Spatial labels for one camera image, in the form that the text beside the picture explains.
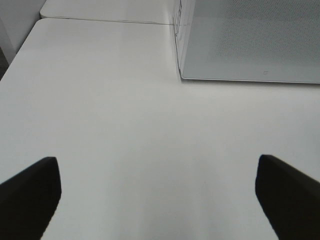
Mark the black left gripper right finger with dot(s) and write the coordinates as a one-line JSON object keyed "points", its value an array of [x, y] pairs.
{"points": [[289, 198]]}

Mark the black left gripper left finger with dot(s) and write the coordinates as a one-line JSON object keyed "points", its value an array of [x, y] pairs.
{"points": [[29, 199]]}

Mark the white microwave door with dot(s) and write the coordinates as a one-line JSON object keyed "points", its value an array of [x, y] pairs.
{"points": [[255, 40]]}

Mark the white microwave oven body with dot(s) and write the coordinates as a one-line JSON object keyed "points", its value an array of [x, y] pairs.
{"points": [[250, 37]]}

